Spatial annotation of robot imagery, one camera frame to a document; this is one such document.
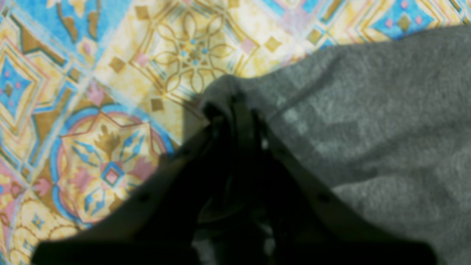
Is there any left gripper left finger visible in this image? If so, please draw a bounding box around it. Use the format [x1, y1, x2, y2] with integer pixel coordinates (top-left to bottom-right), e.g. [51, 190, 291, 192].
[31, 107, 236, 265]

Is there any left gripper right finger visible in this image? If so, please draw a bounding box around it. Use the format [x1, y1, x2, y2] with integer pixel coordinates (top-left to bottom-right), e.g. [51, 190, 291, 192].
[230, 101, 438, 265]

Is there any grey T-shirt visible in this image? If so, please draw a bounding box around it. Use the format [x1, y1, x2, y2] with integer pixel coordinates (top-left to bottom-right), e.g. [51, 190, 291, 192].
[201, 25, 471, 265]

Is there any patterned colourful tablecloth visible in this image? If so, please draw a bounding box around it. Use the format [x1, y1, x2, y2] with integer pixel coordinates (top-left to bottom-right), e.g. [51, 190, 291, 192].
[0, 0, 470, 265]

